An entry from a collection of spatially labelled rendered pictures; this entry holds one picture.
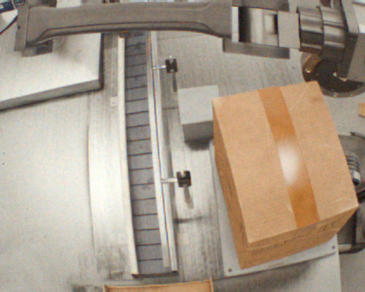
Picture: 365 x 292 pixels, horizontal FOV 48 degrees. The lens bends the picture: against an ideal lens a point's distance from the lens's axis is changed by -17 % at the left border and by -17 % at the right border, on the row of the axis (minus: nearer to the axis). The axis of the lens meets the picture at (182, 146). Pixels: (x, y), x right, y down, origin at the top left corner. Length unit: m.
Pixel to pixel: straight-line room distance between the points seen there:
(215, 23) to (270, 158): 0.35
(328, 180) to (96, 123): 0.68
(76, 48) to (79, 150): 0.33
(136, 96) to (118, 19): 0.64
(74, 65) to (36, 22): 0.71
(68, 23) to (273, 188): 0.48
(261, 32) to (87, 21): 0.24
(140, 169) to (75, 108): 0.30
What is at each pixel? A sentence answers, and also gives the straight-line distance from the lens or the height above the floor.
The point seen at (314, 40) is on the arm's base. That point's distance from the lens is 0.62.
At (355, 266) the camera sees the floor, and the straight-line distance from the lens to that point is 2.06.
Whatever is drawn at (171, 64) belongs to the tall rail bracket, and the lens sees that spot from 1.19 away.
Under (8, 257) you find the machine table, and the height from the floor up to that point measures 0.83.
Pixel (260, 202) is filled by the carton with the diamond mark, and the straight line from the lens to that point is 0.86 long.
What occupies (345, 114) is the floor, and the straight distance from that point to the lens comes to 2.32.
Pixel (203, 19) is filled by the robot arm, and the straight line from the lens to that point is 0.63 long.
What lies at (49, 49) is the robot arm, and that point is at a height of 1.35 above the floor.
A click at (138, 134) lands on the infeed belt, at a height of 0.88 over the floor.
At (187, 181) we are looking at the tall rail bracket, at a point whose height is 0.97.
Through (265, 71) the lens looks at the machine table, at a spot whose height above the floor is 0.83.
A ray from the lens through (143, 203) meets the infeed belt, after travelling 1.12.
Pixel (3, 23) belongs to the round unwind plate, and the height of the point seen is 0.89.
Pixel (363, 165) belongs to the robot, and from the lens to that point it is 1.94.
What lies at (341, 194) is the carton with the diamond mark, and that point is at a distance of 0.89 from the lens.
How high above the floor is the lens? 1.92
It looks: 63 degrees down
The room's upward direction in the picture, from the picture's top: 10 degrees counter-clockwise
